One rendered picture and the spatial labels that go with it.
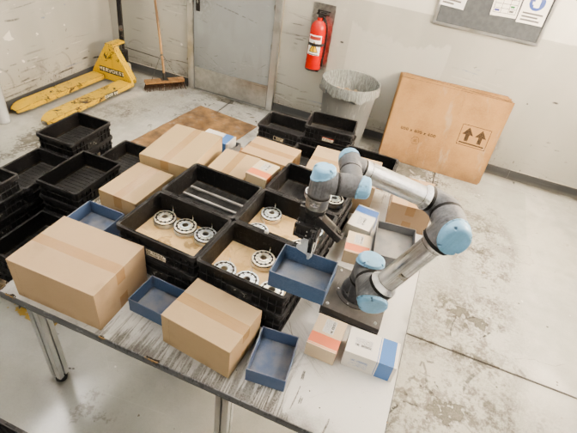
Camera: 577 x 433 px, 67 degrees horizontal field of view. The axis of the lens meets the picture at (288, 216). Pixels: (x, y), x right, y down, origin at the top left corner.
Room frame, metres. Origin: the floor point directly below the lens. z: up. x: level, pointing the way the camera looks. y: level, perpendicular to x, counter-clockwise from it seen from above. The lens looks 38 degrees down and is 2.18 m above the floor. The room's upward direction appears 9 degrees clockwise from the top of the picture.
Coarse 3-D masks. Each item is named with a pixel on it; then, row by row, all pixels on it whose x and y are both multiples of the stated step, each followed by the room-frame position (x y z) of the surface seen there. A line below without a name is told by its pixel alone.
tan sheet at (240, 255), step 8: (232, 248) 1.42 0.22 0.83; (240, 248) 1.43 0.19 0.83; (248, 248) 1.44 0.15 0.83; (224, 256) 1.37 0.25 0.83; (232, 256) 1.38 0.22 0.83; (240, 256) 1.38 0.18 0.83; (248, 256) 1.39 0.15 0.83; (240, 264) 1.34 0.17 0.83; (248, 264) 1.34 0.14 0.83; (256, 272) 1.30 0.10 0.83; (264, 272) 1.31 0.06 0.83; (264, 280) 1.26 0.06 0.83
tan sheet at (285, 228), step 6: (258, 216) 1.68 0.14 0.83; (282, 216) 1.71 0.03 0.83; (252, 222) 1.63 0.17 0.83; (258, 222) 1.64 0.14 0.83; (282, 222) 1.67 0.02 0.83; (288, 222) 1.67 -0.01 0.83; (294, 222) 1.68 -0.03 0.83; (270, 228) 1.61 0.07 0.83; (276, 228) 1.61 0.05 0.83; (282, 228) 1.62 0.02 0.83; (288, 228) 1.63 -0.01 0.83; (276, 234) 1.57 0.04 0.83; (282, 234) 1.58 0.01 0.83; (288, 234) 1.58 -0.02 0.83; (294, 240) 1.55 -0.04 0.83
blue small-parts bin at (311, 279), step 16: (288, 256) 1.16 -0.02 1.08; (304, 256) 1.15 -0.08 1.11; (320, 256) 1.13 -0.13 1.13; (272, 272) 1.02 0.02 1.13; (288, 272) 1.10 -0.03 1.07; (304, 272) 1.11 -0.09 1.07; (320, 272) 1.12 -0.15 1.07; (288, 288) 1.01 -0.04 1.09; (304, 288) 0.99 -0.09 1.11; (320, 288) 1.05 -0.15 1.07; (320, 304) 0.98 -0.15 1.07
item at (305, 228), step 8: (304, 208) 1.16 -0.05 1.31; (304, 216) 1.15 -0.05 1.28; (312, 216) 1.15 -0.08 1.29; (296, 224) 1.14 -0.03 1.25; (304, 224) 1.14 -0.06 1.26; (312, 224) 1.15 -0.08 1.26; (296, 232) 1.15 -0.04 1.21; (304, 232) 1.13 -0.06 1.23; (312, 232) 1.13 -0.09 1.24; (320, 232) 1.18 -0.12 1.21
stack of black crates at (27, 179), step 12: (24, 156) 2.35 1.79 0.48; (36, 156) 2.44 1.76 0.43; (48, 156) 2.44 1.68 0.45; (60, 156) 2.41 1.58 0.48; (12, 168) 2.25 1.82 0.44; (24, 168) 2.33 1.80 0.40; (36, 168) 2.37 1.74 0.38; (48, 168) 2.40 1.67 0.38; (24, 180) 2.22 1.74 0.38; (24, 192) 2.03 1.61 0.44; (36, 192) 2.09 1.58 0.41; (36, 204) 2.06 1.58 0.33
